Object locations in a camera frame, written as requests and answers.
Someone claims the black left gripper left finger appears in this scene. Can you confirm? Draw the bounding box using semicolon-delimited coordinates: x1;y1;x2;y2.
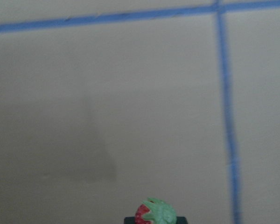
124;217;135;224

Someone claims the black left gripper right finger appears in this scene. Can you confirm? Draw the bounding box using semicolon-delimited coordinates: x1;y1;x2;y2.
176;217;186;224

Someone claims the red strawberry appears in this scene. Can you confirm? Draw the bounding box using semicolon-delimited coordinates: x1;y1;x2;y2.
134;197;177;224

